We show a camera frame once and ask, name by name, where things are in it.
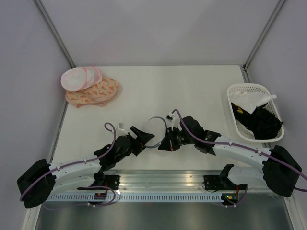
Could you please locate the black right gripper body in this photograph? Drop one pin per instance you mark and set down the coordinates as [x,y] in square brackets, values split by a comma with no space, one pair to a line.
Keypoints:
[178,138]

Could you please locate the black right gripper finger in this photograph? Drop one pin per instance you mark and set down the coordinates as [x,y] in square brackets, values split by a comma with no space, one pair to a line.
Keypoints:
[168,135]
[165,146]

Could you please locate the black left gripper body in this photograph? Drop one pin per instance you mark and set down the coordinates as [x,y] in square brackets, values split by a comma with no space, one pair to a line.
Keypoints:
[134,144]

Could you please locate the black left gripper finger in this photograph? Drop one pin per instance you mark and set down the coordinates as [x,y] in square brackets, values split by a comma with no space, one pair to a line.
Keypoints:
[141,137]
[139,148]

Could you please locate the white mesh laundry bag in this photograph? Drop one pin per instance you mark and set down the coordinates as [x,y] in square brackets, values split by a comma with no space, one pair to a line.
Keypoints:
[157,126]

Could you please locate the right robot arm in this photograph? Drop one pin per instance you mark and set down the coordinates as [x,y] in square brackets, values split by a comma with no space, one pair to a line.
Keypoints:
[274,168]

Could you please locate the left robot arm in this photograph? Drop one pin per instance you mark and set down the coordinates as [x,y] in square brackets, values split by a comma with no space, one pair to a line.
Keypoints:
[44,179]

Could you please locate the orange floral laundry bag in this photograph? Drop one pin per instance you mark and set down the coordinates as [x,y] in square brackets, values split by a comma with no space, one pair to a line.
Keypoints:
[99,94]

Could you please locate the pink-rimmed white mesh bag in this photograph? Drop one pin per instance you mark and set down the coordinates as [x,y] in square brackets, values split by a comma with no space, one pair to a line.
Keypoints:
[80,78]

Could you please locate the white cloth in basket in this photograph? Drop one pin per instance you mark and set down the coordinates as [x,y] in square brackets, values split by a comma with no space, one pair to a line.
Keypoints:
[249,101]

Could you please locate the black garment in basket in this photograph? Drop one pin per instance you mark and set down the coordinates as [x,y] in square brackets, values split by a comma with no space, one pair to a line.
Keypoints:
[262,123]

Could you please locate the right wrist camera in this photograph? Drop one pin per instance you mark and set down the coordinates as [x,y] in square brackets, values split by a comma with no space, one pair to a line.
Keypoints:
[174,119]

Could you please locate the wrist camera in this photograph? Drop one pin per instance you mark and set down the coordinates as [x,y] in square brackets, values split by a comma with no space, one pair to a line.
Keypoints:
[174,119]
[120,127]

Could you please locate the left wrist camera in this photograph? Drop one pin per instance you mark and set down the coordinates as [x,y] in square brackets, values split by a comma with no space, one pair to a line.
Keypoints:
[120,127]

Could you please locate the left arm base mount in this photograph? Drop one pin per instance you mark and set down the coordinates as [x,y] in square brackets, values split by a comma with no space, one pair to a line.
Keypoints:
[111,181]

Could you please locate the aluminium rail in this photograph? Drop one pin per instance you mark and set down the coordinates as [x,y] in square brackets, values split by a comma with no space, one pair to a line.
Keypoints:
[161,180]

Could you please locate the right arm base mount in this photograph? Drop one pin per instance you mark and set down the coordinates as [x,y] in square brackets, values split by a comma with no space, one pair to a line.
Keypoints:
[212,183]

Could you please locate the white slotted cable duct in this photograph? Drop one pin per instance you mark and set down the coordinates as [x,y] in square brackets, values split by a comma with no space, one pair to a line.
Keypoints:
[137,197]

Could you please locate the right aluminium frame post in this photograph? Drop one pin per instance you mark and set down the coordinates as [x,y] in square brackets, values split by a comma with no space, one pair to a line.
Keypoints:
[272,18]

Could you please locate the aluminium frame post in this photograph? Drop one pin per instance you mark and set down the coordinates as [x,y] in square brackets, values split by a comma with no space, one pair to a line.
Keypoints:
[272,18]
[54,32]

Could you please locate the left aluminium frame post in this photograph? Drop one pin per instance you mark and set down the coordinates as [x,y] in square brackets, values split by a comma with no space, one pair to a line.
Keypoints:
[54,32]

